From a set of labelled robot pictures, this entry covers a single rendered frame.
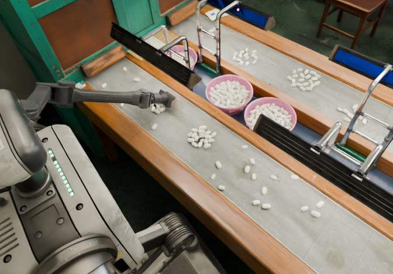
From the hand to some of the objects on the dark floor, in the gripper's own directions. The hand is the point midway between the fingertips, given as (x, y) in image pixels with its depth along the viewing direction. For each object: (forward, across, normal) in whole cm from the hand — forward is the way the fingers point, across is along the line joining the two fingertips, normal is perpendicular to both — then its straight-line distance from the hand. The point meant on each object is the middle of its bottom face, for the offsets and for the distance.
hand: (175, 98), depth 174 cm
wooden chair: (+218, +10, +79) cm, 232 cm away
